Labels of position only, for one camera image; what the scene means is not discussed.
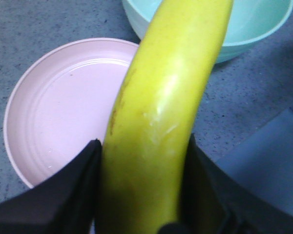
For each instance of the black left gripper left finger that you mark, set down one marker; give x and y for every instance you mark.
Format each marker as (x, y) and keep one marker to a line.
(63, 204)

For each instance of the yellow banana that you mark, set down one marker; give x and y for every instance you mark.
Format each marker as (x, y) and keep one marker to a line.
(150, 125)

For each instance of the pink plate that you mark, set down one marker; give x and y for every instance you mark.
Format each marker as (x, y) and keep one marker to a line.
(61, 103)

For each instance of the green bowl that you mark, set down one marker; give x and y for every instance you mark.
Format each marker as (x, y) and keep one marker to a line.
(251, 21)

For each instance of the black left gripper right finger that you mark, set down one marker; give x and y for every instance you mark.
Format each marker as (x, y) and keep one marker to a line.
(212, 203)

